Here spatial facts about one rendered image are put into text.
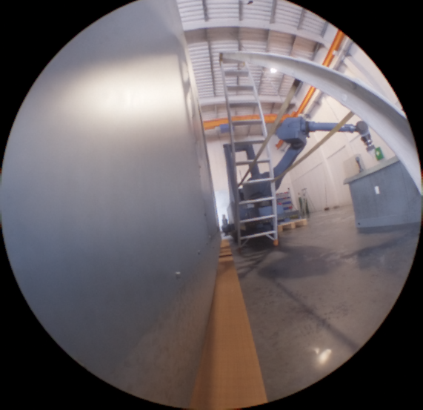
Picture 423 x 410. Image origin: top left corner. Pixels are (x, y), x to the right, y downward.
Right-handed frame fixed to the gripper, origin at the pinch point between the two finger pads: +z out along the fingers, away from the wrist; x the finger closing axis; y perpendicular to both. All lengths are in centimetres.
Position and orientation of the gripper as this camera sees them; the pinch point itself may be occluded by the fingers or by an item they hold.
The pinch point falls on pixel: (373, 156)
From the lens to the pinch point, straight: 212.9
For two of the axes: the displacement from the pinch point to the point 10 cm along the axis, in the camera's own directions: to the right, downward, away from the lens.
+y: 8.9, -0.5, 4.4
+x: -4.2, 2.3, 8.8
